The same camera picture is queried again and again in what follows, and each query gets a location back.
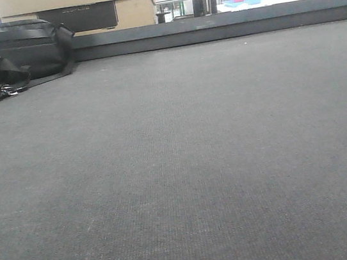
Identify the lower cardboard box black label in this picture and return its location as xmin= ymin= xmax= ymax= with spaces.
xmin=1 ymin=0 xmax=160 ymax=47

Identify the black fabric bag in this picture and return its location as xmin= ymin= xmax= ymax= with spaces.
xmin=0 ymin=19 xmax=75 ymax=100

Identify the dark raised platform edge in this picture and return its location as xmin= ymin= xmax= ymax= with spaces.
xmin=72 ymin=0 xmax=347 ymax=62

